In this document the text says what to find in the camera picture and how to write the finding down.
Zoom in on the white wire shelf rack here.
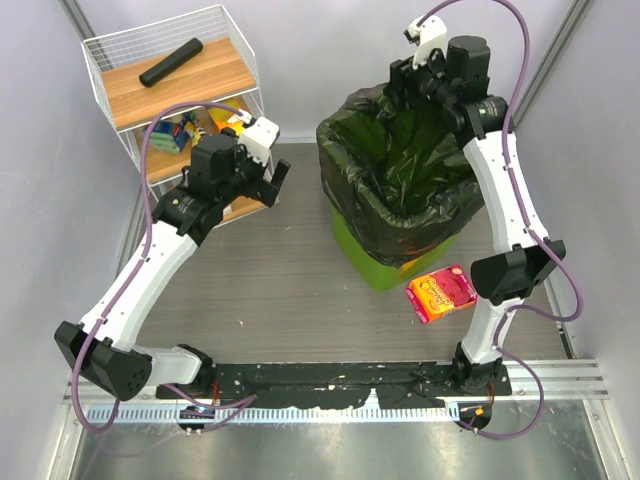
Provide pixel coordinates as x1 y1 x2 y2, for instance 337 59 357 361
82 5 266 203

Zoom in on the green plastic trash bin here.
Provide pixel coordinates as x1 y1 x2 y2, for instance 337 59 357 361
331 207 456 291

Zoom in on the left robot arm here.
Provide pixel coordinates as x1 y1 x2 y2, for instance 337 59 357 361
54 122 290 401

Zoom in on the aluminium frame rail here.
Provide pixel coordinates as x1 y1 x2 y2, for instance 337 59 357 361
506 359 609 400

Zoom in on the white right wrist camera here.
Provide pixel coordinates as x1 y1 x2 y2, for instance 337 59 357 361
404 15 447 70

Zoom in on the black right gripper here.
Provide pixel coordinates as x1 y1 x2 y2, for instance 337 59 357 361
382 42 456 114

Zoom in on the yellow orange sponge pack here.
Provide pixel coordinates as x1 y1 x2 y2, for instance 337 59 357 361
207 97 249 135

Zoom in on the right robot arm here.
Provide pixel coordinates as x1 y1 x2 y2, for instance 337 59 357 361
385 32 566 395

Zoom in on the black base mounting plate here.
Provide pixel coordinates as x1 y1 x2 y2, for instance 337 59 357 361
178 361 512 410

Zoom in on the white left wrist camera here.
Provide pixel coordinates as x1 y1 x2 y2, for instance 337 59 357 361
238 110 280 166

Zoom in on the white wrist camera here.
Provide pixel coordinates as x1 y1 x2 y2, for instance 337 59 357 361
238 110 280 166
404 15 447 70

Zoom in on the blue green sponge pack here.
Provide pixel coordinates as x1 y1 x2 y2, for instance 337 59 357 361
149 114 192 154

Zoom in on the grey slotted cable duct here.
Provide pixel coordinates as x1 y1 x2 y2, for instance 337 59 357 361
115 402 453 425

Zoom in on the pink orange sponge package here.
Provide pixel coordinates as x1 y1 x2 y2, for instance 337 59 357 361
405 264 478 324

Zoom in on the black trash bag roll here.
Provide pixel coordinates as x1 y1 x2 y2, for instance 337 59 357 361
138 38 203 88

